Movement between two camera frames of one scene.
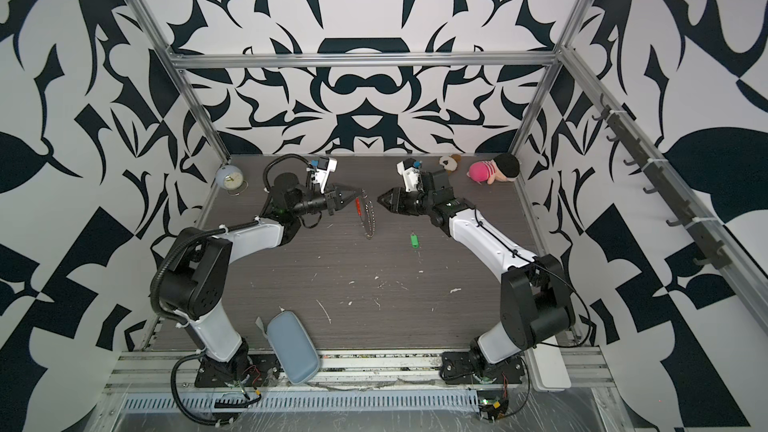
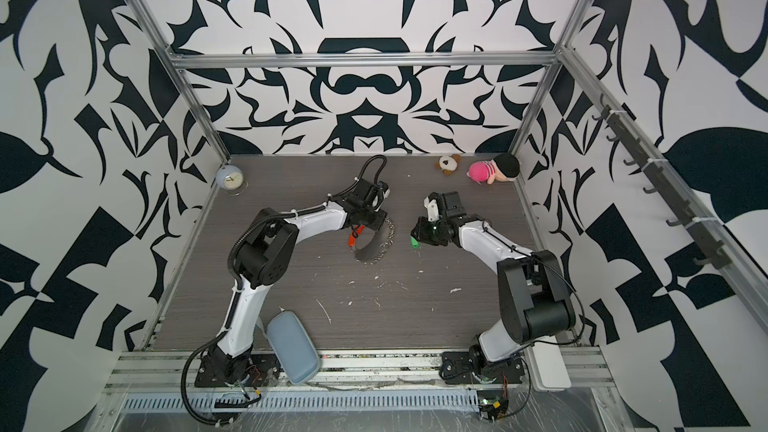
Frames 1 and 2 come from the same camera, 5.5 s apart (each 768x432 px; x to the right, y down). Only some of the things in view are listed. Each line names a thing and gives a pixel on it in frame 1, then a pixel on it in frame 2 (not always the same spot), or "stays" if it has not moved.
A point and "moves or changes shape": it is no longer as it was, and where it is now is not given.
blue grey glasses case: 291,347 stays
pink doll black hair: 501,168 stays
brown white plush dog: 450,163 stays
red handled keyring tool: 364,209 moves or changes shape
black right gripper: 400,204 -> 423,234
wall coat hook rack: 655,169 stays
